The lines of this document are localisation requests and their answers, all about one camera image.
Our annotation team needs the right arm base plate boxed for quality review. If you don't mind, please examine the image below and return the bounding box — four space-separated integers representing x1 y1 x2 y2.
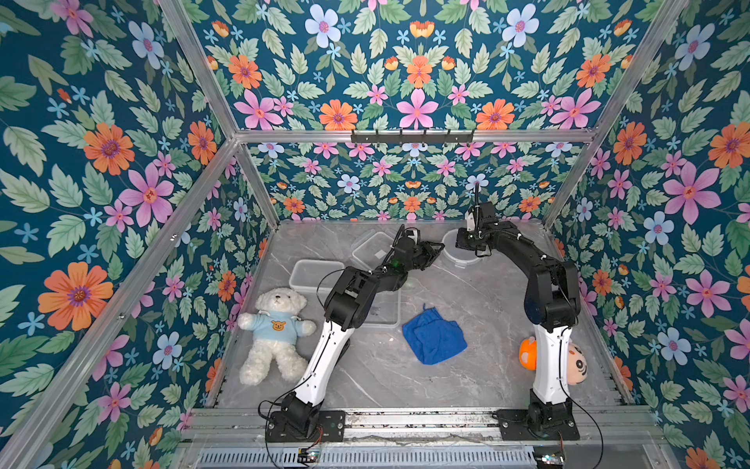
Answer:
492 410 580 442

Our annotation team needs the white teddy bear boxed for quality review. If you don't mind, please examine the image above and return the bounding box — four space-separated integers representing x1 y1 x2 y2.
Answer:
237 287 316 386

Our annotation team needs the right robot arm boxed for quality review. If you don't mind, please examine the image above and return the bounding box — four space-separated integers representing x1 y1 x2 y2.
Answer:
455 183 581 440

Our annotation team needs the square clear lunch box lid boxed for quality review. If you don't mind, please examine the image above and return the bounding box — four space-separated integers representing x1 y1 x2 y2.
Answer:
352 232 393 270

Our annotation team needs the black wall hook rail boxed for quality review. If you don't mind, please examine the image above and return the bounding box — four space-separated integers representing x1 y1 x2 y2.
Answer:
350 129 475 146

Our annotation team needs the aluminium front rail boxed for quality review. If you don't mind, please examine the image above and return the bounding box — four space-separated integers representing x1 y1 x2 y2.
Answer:
182 406 667 446

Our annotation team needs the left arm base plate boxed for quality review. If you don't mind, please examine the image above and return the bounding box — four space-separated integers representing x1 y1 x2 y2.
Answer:
266 410 347 444

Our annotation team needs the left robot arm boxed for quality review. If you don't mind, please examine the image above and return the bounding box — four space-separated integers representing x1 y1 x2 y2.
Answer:
266 225 445 439

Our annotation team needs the orange pink plush doll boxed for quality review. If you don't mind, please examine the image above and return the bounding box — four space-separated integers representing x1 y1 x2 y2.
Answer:
519 337 588 385

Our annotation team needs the square clear lunch box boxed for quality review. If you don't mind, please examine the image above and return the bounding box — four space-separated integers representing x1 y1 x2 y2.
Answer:
361 290 402 329

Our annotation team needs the rectangular clear lunch box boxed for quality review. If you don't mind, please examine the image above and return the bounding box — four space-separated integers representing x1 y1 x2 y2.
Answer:
289 259 345 295

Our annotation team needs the blue cleaning cloth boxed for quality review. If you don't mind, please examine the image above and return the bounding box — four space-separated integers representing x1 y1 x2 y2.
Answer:
402 307 468 365

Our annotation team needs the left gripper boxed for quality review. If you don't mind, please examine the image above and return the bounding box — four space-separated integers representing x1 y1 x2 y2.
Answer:
400 241 445 275

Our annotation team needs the round clear lunch box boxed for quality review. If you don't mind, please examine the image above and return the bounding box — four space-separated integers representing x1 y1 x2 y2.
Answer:
441 229 482 269

